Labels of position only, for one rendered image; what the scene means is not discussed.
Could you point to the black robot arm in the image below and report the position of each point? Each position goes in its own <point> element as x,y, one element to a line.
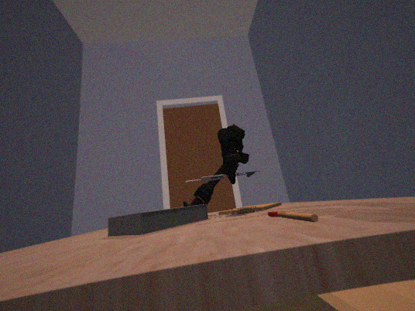
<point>231,136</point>

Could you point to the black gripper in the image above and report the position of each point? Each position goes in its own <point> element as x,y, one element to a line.
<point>230,160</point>

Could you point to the light wooden board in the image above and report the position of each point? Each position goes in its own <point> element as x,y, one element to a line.
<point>250,208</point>

